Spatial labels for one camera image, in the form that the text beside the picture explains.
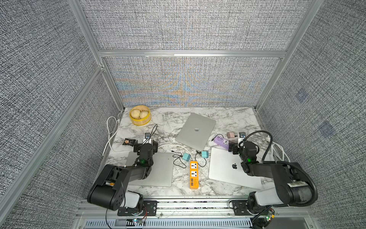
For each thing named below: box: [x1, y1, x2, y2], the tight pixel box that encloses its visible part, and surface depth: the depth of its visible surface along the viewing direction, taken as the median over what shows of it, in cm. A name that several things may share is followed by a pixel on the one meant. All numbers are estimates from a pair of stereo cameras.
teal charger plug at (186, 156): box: [182, 152, 191, 162], surface depth 92 cm
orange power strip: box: [189, 160, 199, 190], surface depth 84 cm
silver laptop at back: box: [175, 112, 217, 152], surface depth 109 cm
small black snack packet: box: [122, 137, 136, 147], surface depth 99 cm
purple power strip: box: [213, 135, 229, 151], surface depth 99 cm
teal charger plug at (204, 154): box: [201, 150, 209, 159], surface depth 92 cm
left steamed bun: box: [131, 109, 141, 119], surface depth 111 cm
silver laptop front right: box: [208, 147, 263, 190], surface depth 89 cm
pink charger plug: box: [226, 131, 235, 139], surface depth 102 cm
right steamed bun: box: [139, 110, 149, 119], surface depth 111 cm
